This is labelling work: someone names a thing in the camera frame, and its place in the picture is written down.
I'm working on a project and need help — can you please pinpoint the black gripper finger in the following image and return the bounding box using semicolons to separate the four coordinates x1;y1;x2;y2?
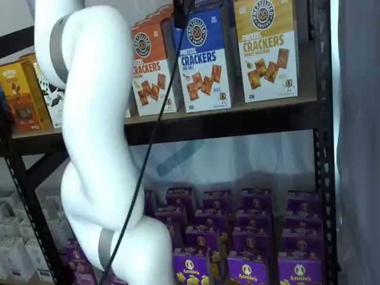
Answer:
173;0;194;29

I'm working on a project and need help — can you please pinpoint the orange white pretzel crackers box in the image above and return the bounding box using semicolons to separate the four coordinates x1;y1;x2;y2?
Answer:
130;5;176;30
130;22;185;116

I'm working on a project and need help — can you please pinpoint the gold white pretzel crackers box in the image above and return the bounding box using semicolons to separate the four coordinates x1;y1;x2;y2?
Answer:
234;0;299;103

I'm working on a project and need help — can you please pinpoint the wooden shelf board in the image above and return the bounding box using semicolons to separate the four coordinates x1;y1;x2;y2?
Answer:
10;96;318;140

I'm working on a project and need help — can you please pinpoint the white box black diamond pattern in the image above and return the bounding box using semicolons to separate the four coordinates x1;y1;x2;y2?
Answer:
32;61;67;129

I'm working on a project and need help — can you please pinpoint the mustard yellow snack box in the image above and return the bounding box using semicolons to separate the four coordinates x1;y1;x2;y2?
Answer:
19;53;55;129

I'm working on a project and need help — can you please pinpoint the black metal shelf rack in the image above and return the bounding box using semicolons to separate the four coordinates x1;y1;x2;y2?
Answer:
0;0;341;285

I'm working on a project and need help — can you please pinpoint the orange brown snack box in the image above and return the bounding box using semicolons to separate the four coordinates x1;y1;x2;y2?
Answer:
0;61;45;132

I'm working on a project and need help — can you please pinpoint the teal tape strip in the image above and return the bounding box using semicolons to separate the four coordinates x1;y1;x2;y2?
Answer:
156;140;205;176

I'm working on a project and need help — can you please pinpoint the translucent plastic sheet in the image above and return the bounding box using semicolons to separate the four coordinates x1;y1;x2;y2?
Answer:
127;129;317;208

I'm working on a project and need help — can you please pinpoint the grey curtain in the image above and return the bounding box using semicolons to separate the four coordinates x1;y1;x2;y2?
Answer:
338;0;380;285

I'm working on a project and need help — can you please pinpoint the black cable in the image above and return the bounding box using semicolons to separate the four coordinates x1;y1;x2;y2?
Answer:
99;25;186;285

